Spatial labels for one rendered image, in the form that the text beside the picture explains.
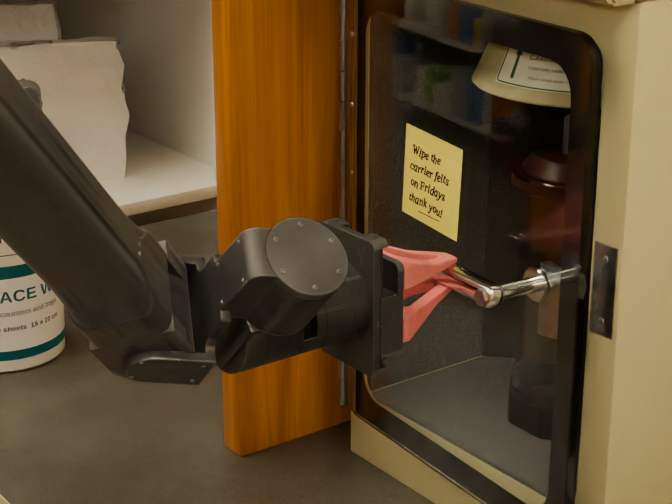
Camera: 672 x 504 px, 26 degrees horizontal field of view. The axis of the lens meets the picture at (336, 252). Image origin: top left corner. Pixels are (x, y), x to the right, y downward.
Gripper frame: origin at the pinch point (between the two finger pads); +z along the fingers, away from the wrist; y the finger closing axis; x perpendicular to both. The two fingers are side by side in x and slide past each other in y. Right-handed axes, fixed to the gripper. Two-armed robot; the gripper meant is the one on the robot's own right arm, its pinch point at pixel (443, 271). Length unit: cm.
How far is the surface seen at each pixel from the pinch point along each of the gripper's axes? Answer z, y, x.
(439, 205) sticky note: 4.7, 2.7, 6.0
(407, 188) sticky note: 5.0, 2.9, 10.5
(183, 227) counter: 27, -26, 86
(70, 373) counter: -6, -26, 52
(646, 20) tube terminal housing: 7.6, 19.8, -11.5
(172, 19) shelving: 49, -6, 124
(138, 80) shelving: 49, -18, 136
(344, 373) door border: 5.6, -17.3, 19.9
